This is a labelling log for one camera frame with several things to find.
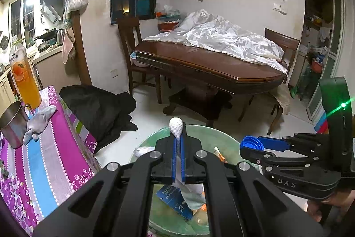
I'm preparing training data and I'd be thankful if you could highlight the blue bottle cap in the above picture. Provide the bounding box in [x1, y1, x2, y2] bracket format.
[240, 136, 265, 151]

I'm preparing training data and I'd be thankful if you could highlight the dark wooden dining table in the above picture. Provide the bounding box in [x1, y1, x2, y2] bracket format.
[135, 41, 286, 95]

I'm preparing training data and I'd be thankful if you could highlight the orange white paper bag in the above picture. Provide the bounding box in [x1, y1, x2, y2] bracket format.
[214, 147, 227, 164]

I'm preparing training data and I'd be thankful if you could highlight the blue box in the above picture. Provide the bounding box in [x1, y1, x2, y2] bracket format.
[155, 185, 193, 220]

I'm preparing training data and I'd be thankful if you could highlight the purple floral tablecloth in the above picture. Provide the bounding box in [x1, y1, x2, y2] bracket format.
[1, 86, 101, 236]

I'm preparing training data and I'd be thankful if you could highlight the kitchen window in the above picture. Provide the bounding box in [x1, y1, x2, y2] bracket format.
[9, 0, 35, 49]

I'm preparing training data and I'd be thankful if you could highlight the black cloth on floor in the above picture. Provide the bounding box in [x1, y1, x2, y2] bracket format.
[59, 85, 138, 153]

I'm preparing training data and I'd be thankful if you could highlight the pink hanging towel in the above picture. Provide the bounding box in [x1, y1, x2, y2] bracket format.
[62, 31, 76, 64]

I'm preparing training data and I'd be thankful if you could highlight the orange juice bottle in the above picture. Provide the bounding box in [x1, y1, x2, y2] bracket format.
[9, 41, 41, 110]

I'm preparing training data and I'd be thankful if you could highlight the white plastic sheet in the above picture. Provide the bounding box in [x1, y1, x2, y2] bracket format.
[145, 9, 288, 75]

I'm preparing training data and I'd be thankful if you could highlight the blue basin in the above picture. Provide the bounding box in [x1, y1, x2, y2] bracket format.
[130, 52, 148, 67]

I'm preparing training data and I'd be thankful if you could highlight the person right hand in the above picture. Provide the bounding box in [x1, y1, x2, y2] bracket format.
[306, 189, 354, 223]

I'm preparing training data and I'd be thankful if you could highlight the hanging white plastic bag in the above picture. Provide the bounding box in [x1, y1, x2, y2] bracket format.
[68, 0, 89, 11]

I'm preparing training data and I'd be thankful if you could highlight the grey glove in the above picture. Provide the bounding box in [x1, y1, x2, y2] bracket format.
[23, 105, 57, 145]

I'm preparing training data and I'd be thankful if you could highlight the wooden chair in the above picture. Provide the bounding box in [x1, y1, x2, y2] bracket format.
[116, 17, 162, 105]

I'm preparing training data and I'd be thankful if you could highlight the steel pot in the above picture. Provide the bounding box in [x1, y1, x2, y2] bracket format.
[0, 101, 29, 149]

